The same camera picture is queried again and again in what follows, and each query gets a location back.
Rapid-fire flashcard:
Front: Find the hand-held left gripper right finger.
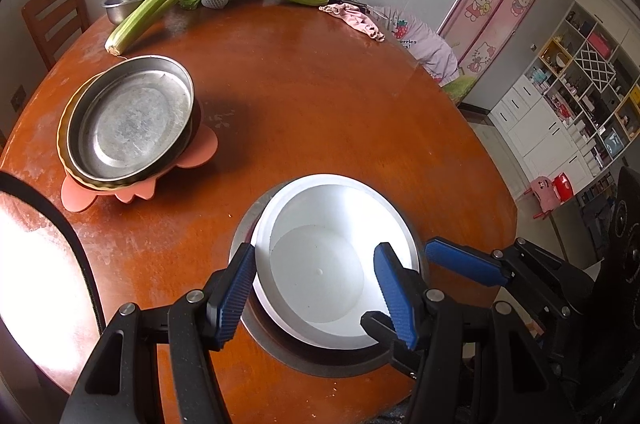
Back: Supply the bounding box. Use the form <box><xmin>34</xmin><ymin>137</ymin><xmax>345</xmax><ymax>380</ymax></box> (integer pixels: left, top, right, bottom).
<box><xmin>374</xmin><ymin>242</ymin><xmax>571</xmax><ymax>424</ymax></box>

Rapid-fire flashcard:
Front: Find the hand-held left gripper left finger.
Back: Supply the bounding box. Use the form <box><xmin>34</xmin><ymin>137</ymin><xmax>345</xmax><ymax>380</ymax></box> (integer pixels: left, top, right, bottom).
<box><xmin>60</xmin><ymin>243</ymin><xmax>258</xmax><ymax>424</ymax></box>

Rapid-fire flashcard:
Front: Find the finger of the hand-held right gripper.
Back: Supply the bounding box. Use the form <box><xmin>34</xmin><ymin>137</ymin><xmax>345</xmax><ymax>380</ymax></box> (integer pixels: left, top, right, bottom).
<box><xmin>360</xmin><ymin>311</ymin><xmax>421</xmax><ymax>375</ymax></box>
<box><xmin>424</xmin><ymin>237</ymin><xmax>601</xmax><ymax>320</ymax></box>

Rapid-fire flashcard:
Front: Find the red and white paper bowl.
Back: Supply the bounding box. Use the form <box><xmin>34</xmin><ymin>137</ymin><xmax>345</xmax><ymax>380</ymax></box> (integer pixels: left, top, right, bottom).
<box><xmin>249</xmin><ymin>174</ymin><xmax>422</xmax><ymax>350</ymax></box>

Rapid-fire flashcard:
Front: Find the steel bowl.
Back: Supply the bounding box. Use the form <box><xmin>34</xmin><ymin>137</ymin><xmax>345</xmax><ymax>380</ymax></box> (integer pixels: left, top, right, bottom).
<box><xmin>230</xmin><ymin>174</ymin><xmax>431</xmax><ymax>377</ymax></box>

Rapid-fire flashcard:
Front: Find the orange animal-shaped plate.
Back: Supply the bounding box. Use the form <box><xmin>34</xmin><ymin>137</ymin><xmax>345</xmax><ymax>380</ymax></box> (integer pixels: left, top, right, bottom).
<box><xmin>61</xmin><ymin>99</ymin><xmax>220</xmax><ymax>212</ymax></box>

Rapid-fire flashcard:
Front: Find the round steel plate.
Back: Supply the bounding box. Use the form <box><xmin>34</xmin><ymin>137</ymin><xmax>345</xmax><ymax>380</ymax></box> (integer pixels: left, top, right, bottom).
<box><xmin>66</xmin><ymin>56</ymin><xmax>196</xmax><ymax>181</ymax></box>

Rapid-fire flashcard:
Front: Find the yellow shell-shaped plate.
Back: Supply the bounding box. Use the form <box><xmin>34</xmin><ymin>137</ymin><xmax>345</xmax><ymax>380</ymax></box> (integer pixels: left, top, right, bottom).
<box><xmin>56</xmin><ymin>71</ymin><xmax>166</xmax><ymax>195</ymax></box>

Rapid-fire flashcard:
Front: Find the red box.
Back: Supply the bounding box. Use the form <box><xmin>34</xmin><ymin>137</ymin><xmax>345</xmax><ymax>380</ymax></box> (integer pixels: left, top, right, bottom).
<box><xmin>550</xmin><ymin>173</ymin><xmax>575</xmax><ymax>205</ymax></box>

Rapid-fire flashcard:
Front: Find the small pink chair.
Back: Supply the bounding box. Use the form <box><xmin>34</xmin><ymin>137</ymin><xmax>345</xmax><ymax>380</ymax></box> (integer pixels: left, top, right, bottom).
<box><xmin>524</xmin><ymin>175</ymin><xmax>562</xmax><ymax>220</ymax></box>

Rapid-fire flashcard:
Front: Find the white shelf cabinet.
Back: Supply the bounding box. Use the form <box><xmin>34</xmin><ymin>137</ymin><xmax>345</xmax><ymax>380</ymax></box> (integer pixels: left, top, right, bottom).
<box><xmin>487</xmin><ymin>0</ymin><xmax>640</xmax><ymax>205</ymax></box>

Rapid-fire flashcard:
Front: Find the light purple garment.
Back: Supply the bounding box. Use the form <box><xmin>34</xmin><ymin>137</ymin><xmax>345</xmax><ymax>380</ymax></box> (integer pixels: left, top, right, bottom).
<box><xmin>372</xmin><ymin>4</ymin><xmax>461</xmax><ymax>87</ymax></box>

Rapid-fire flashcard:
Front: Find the pink cartoon-printed wardrobe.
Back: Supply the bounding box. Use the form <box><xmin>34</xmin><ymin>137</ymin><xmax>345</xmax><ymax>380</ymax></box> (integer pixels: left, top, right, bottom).
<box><xmin>437</xmin><ymin>0</ymin><xmax>557</xmax><ymax>105</ymax></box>

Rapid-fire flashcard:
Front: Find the pink cloth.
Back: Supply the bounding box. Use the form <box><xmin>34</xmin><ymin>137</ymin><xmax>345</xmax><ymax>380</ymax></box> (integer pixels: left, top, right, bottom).
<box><xmin>319</xmin><ymin>2</ymin><xmax>386</xmax><ymax>42</ymax></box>

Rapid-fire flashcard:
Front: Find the thick celery bunch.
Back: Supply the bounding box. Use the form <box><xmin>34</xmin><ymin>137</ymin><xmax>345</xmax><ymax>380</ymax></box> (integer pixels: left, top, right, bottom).
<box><xmin>104</xmin><ymin>0</ymin><xmax>241</xmax><ymax>56</ymax></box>

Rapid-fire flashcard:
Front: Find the brown wooden chair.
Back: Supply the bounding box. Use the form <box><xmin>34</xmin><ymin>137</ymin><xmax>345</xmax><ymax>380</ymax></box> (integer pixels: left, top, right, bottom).
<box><xmin>21</xmin><ymin>0</ymin><xmax>92</xmax><ymax>72</ymax></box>

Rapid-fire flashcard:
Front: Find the black cable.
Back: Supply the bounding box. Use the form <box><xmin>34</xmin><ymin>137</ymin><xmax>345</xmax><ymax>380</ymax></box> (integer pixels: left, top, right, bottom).
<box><xmin>0</xmin><ymin>171</ymin><xmax>106</xmax><ymax>335</ymax></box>

